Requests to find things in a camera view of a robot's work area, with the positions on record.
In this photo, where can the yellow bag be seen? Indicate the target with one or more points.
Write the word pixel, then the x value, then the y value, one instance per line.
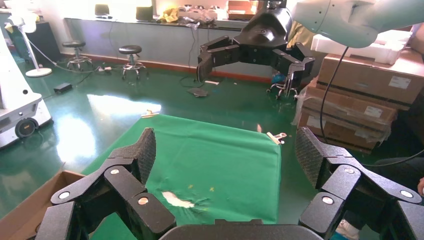
pixel 169 15

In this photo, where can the metal caster chair base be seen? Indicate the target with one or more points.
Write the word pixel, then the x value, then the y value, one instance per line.
pixel 285 87

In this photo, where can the person in dark trousers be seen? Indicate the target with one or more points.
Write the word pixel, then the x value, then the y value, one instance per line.
pixel 407 139

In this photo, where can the white foam block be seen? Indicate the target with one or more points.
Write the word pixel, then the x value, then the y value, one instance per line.
pixel 391 53

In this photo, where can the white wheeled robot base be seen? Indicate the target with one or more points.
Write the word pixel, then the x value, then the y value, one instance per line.
pixel 20 106

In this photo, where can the plastic-wrapped brown carton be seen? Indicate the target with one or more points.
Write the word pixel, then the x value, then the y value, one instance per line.
pixel 334 132
pixel 341 106

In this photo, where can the cardboard box on workbench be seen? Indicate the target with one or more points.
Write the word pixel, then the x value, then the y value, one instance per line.
pixel 238 10

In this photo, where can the pile of white parts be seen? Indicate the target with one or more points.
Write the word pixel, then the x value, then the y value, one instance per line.
pixel 198 15

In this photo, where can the white pedestal fan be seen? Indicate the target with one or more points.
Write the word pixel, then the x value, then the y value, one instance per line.
pixel 38 72

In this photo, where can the green tablecloth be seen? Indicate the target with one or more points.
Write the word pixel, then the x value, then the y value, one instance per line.
pixel 215 159

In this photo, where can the black box device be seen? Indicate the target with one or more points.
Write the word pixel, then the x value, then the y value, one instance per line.
pixel 102 10
pixel 144 14

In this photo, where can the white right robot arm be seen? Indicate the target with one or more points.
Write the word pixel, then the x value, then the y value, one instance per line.
pixel 348 23

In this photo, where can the black flat floor plate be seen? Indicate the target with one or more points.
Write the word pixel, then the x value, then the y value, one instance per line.
pixel 198 92

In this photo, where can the metal binder clip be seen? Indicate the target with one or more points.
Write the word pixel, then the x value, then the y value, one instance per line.
pixel 275 137
pixel 149 115

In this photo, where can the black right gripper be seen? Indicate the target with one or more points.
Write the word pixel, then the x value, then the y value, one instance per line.
pixel 261 33

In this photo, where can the large brown shipping carton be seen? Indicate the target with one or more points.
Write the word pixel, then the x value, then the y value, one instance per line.
pixel 364 76

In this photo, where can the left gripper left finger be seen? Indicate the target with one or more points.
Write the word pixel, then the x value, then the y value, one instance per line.
pixel 122 185

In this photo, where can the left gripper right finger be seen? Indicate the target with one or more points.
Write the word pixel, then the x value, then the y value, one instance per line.
pixel 341 182

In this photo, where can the open brown cardboard box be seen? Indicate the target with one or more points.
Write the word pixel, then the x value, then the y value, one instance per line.
pixel 23 212

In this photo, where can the long grey workbench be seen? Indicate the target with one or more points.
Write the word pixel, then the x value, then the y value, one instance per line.
pixel 159 43

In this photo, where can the round black swivel stool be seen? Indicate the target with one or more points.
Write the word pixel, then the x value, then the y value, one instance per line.
pixel 130 49
pixel 73 44

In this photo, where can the black power brick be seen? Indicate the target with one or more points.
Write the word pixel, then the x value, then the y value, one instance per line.
pixel 63 87

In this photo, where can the black cabinet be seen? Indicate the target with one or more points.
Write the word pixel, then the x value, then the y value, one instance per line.
pixel 46 39

